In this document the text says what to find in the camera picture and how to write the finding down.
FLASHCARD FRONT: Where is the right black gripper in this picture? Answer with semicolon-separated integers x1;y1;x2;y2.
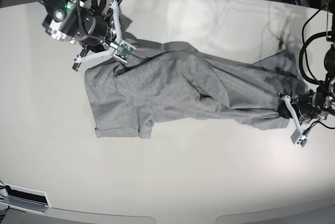
75;12;116;49

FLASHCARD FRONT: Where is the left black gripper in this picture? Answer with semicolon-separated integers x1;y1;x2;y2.
277;90;327;124

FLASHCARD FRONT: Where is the grey t-shirt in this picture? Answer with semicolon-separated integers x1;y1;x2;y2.
84;36;307;138

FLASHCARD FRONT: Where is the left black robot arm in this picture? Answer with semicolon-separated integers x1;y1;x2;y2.
279;0;334;128

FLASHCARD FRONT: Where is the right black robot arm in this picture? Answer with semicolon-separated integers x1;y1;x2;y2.
38;0;122;49

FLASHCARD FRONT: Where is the white cable tray box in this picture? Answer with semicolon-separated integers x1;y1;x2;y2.
1;182;52;214

